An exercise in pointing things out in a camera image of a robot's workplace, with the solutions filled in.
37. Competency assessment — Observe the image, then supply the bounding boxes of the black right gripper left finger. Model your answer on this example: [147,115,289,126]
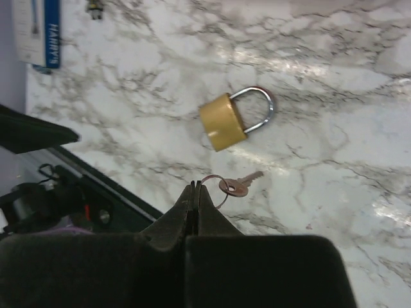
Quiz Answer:
[1,184,196,307]

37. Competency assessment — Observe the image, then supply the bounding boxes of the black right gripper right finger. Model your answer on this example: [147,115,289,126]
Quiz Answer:
[184,182,356,307]

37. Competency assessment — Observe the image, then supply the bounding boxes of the blue razor package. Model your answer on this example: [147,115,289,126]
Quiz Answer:
[12,0,60,75]

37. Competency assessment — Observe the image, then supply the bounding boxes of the keys with panda keychain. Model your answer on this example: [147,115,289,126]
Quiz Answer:
[85,0,103,20]

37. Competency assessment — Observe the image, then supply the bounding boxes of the black metal base rail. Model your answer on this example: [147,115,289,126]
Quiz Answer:
[31,146,164,232]

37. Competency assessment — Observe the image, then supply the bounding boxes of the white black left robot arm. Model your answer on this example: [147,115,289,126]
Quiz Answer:
[1,106,88,238]

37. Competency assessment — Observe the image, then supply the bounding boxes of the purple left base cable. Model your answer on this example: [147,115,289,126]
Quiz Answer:
[41,221,97,237]

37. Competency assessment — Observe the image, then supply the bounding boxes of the large brass padlock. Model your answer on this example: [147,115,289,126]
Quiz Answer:
[199,86,276,151]

